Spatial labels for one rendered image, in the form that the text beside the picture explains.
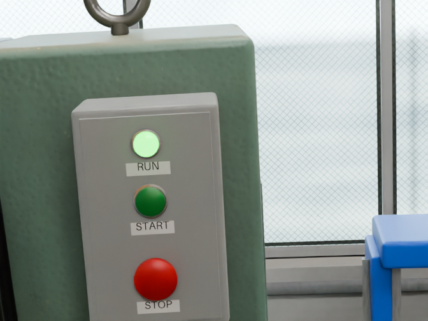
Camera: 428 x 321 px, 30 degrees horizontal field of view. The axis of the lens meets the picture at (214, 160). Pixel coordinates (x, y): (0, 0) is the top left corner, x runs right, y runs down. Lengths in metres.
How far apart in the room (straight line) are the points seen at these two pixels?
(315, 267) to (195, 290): 1.48
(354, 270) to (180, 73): 1.50
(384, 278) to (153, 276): 0.78
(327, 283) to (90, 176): 1.54
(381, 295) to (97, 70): 0.81
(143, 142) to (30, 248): 0.15
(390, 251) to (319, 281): 0.80
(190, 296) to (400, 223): 0.83
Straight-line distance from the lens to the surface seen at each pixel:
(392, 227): 1.34
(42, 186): 0.62
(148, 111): 0.54
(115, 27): 0.70
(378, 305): 1.32
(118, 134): 0.54
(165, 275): 0.55
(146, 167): 0.54
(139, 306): 0.57
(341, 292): 2.06
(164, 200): 0.54
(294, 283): 2.05
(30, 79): 0.61
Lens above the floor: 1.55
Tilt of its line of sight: 12 degrees down
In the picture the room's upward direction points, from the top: 3 degrees counter-clockwise
